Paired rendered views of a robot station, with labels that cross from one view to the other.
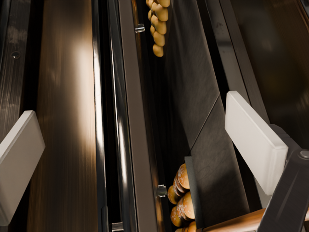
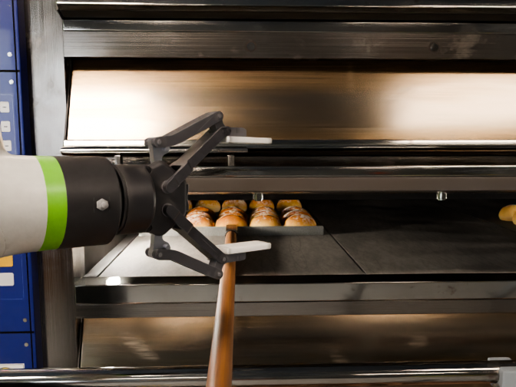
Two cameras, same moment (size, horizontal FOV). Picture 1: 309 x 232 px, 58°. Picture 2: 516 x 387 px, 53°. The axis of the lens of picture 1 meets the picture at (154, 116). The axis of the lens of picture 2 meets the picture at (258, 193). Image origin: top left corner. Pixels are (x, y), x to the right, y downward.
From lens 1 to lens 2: 0.50 m
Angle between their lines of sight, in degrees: 23
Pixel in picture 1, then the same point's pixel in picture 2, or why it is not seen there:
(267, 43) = (420, 342)
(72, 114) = (350, 114)
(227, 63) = (395, 287)
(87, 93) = (372, 130)
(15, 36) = (462, 45)
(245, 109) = (253, 246)
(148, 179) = (260, 189)
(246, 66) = (389, 308)
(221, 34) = (437, 290)
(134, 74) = (360, 186)
